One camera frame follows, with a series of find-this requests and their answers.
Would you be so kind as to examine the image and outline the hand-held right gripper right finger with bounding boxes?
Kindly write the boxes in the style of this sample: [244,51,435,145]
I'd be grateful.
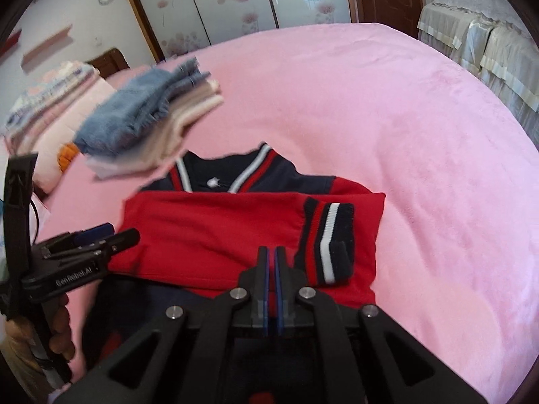
[275,246,486,404]

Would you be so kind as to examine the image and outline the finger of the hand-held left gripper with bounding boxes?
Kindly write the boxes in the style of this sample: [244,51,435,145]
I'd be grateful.
[96,227,142,260]
[73,222,116,245]

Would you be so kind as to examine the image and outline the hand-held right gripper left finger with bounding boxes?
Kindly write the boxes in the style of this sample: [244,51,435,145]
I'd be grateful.
[55,246,271,404]

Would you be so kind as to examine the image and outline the navy and red varsity jacket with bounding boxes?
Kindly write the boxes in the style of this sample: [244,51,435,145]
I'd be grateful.
[82,143,387,404]

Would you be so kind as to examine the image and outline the person's left hand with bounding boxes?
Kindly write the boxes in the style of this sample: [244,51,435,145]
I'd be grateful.
[6,294,77,372]

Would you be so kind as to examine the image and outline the folded pink quilt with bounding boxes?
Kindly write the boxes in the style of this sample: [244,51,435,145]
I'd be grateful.
[29,78,118,198]

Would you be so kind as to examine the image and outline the folded blue jeans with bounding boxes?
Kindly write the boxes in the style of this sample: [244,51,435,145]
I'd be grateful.
[73,58,211,157]

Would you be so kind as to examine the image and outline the folded patterned blanket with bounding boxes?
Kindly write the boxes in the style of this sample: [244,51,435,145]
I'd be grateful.
[3,61,101,146]

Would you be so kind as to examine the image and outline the wooden headboard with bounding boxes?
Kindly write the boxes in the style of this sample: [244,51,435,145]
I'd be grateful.
[90,47,132,80]

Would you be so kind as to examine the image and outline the pink bed blanket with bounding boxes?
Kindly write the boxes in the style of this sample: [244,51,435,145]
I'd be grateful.
[38,22,539,404]

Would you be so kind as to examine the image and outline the floral sliding wardrobe doors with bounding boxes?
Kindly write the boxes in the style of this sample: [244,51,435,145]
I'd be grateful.
[117,0,358,63]

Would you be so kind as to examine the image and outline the lace-covered furniture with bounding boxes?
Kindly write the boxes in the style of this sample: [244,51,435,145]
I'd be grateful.
[416,0,539,146]

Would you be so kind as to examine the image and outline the pink wall shelf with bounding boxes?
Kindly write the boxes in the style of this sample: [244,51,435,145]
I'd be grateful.
[22,25,73,69]

